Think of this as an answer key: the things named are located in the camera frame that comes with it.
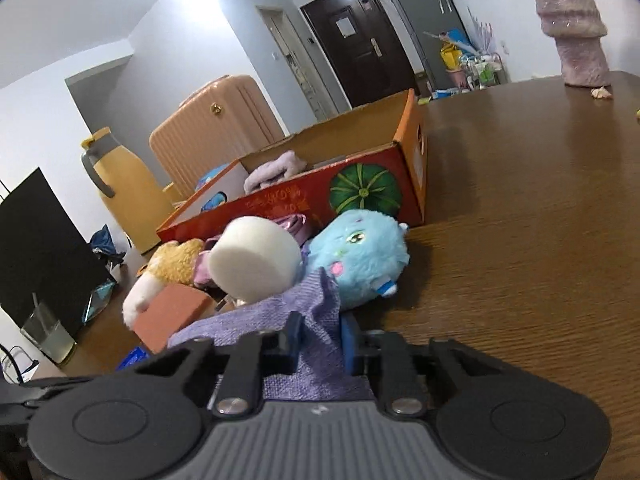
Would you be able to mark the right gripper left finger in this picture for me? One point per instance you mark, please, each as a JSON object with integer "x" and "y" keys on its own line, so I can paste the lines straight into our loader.
{"x": 254, "y": 357}

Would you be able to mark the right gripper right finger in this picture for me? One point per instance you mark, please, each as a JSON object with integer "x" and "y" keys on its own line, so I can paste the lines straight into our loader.
{"x": 385, "y": 360}

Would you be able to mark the brick red sponge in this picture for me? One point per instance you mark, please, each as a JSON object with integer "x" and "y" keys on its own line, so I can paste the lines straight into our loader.
{"x": 174, "y": 308}

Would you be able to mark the blue tissue pack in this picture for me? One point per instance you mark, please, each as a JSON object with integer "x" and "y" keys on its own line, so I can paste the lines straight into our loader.
{"x": 135, "y": 356}

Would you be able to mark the yellow white plush toy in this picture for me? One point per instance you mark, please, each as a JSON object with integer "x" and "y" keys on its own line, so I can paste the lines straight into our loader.
{"x": 172, "y": 263}

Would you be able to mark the pink satin scrunchie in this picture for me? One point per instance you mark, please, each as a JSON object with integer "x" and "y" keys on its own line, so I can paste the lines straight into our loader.
{"x": 296, "y": 224}

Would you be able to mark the light blue plush toy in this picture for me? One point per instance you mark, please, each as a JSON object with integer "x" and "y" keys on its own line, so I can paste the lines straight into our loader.
{"x": 364, "y": 251}

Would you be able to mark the lilac towel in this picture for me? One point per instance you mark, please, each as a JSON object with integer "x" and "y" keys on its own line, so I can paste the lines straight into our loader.
{"x": 286, "y": 166}

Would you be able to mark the glass cup with drink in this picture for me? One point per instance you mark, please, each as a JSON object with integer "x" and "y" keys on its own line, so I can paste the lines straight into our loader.
{"x": 43, "y": 329}

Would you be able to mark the black paper shopping bag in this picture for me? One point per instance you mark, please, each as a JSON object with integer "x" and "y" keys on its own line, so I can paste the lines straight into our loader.
{"x": 42, "y": 251}

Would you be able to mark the blue snack wrapper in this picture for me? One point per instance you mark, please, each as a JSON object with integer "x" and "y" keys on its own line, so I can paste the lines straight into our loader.
{"x": 110, "y": 259}

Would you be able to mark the blue wet wipes pack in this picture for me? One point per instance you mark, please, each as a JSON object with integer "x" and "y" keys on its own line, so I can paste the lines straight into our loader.
{"x": 211, "y": 175}

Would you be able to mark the yellow thermos jug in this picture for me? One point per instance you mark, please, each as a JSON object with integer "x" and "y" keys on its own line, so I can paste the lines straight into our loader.
{"x": 127, "y": 188}

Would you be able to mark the red orange cardboard box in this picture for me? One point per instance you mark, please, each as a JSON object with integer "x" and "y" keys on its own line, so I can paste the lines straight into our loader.
{"x": 373, "y": 157}

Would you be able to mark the pink ribbed suitcase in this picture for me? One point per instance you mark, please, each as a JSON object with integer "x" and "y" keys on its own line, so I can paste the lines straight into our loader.
{"x": 217, "y": 124}

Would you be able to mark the dark entrance door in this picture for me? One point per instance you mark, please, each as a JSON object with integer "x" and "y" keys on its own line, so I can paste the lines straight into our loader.
{"x": 362, "y": 47}

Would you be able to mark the grey refrigerator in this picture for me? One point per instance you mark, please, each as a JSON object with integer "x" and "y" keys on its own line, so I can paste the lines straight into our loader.
{"x": 425, "y": 21}

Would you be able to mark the pink ceramic vase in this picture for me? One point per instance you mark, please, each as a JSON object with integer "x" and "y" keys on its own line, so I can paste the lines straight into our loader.
{"x": 576, "y": 27}

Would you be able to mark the wire rack with supplies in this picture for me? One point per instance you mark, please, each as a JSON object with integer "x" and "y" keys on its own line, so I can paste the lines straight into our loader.
{"x": 472, "y": 63}

